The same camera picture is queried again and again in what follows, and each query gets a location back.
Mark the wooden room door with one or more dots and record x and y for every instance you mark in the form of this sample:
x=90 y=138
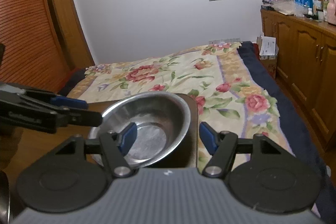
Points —
x=74 y=42

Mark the blue picture card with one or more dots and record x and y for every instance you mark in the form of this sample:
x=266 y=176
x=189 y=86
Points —
x=306 y=5

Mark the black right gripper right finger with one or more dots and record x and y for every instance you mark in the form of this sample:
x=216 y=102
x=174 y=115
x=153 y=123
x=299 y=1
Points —
x=225 y=145

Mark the small stainless steel bowl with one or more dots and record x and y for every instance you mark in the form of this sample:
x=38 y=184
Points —
x=162 y=119

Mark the pink thermos jug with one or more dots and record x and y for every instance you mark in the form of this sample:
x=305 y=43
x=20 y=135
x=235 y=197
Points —
x=331 y=12

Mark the wooden sideboard cabinet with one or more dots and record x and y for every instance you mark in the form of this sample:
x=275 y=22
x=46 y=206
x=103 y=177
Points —
x=306 y=62

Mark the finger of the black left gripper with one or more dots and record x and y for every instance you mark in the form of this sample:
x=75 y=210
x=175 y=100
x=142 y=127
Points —
x=56 y=100
x=78 y=117

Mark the wooden slatted wardrobe door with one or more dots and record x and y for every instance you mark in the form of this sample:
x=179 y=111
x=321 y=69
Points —
x=33 y=55

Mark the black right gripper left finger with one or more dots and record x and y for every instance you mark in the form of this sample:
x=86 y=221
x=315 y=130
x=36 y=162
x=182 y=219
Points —
x=111 y=146

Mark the white cardboard box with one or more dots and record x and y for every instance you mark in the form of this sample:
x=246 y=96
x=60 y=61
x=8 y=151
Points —
x=268 y=48

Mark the floral bed blanket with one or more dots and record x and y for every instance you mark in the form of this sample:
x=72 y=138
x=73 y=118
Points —
x=232 y=90

